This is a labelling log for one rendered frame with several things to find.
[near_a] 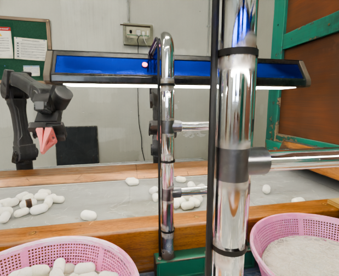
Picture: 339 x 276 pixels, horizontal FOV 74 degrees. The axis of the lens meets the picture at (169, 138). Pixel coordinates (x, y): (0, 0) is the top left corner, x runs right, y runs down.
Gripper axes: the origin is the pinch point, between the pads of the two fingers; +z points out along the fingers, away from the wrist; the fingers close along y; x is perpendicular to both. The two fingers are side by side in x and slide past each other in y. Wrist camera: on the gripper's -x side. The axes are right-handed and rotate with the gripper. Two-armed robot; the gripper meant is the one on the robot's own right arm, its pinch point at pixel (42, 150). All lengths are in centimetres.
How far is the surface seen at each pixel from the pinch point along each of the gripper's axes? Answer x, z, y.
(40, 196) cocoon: 1.9, 14.1, 1.7
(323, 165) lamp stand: -45, 39, 39
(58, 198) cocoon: 0.1, 16.0, 7.0
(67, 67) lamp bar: -29.8, 2.2, 13.4
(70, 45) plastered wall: 66, -195, -30
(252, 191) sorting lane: 0, 18, 61
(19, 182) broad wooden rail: 10.8, 3.8, -9.0
